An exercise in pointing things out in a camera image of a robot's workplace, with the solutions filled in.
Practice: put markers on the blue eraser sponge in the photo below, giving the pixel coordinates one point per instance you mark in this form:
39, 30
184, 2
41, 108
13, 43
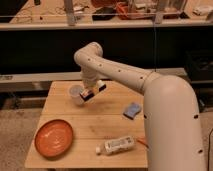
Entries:
132, 110

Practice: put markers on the orange plate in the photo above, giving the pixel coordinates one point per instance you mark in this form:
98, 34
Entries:
54, 138

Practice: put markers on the orange pen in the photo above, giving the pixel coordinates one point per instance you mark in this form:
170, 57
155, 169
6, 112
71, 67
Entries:
142, 141

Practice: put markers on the white ceramic cup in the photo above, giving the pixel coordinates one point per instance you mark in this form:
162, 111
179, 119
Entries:
74, 92

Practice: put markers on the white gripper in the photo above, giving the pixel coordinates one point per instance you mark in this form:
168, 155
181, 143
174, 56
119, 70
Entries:
89, 83

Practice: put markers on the wooden workbench shelf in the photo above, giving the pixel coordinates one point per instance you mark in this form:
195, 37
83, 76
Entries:
103, 14

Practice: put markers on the clear plastic bottle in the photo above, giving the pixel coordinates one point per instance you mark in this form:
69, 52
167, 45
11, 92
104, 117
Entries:
114, 146

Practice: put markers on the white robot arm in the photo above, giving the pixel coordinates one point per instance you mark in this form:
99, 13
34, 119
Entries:
170, 107

